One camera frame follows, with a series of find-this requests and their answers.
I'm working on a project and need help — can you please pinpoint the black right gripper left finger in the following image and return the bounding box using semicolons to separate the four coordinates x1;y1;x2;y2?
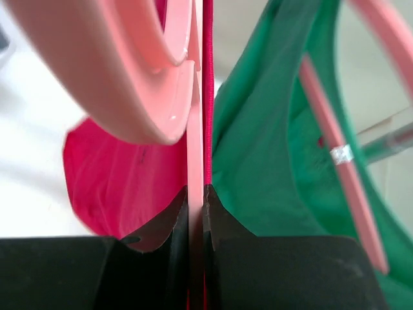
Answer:
1;188;188;309

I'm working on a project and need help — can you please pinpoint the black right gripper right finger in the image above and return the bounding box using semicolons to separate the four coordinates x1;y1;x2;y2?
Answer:
203;185;388;309

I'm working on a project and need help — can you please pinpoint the pink red t shirt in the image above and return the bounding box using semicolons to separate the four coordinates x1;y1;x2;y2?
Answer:
63;1;214;237

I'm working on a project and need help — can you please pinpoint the pink hanger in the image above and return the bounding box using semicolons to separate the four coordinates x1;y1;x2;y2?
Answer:
6;1;204;309
299;1;412;274

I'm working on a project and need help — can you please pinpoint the green tank top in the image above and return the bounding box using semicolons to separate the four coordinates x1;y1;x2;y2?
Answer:
212;1;412;309

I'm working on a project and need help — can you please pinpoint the metal clothes rack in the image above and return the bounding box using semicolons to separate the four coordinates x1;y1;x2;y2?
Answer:
362;123;413;164

